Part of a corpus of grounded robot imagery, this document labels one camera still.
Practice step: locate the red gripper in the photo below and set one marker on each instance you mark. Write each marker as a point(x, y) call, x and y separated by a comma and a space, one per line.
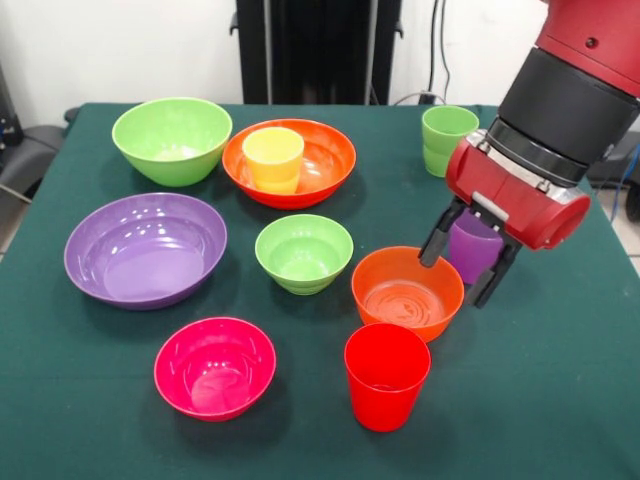
point(510, 195)

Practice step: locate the small orange bowl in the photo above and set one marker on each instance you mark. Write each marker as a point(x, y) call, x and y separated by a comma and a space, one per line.
point(395, 280)

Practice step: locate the red cup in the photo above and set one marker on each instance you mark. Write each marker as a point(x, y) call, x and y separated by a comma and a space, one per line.
point(385, 400)

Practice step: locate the yellow cup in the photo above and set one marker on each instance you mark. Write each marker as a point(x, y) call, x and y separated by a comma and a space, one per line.
point(272, 165)

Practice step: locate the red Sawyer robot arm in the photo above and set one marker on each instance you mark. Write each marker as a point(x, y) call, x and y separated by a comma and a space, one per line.
point(565, 105)

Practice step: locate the purple cup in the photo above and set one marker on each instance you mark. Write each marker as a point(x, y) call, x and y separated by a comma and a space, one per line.
point(472, 250)

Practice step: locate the green cup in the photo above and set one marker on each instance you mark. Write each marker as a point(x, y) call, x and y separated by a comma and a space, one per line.
point(442, 145)

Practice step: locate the dark green tablecloth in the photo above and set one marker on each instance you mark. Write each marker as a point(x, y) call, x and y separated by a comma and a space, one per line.
point(500, 400)

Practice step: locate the small green bowl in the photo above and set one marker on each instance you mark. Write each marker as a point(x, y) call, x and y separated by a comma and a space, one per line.
point(302, 260)

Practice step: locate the large orange-red bowl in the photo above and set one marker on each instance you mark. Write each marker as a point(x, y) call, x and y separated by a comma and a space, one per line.
point(330, 165)

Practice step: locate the pink bowl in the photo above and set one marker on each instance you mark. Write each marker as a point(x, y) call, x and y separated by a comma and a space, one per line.
point(215, 375)

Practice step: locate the large green bowl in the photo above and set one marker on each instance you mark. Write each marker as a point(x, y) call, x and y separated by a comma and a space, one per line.
point(172, 150)

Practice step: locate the large purple bowl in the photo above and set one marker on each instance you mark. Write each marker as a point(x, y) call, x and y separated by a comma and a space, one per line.
point(145, 260)

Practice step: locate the black pedestal leg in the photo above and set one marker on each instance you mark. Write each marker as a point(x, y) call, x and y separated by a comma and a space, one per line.
point(30, 155)
point(615, 170)

